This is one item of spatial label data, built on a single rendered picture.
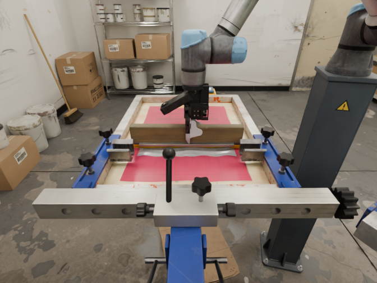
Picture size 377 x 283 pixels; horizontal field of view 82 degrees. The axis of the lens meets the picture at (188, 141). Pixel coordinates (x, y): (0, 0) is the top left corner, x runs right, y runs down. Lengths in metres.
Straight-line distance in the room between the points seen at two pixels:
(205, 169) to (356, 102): 0.64
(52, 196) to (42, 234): 1.43
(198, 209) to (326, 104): 0.74
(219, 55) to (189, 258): 0.52
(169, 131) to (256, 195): 0.39
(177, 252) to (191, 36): 0.53
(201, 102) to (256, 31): 3.79
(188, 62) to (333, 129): 0.68
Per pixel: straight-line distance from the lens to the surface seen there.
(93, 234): 1.86
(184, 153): 0.79
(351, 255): 1.97
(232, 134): 0.79
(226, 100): 1.26
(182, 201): 0.45
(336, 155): 1.15
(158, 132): 0.78
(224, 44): 0.68
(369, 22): 0.91
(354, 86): 1.03
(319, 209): 0.59
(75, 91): 3.98
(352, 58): 1.02
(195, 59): 0.66
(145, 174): 0.72
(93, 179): 0.67
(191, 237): 0.45
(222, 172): 0.72
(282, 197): 0.55
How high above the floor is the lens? 1.41
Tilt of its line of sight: 31 degrees down
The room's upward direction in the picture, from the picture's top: straight up
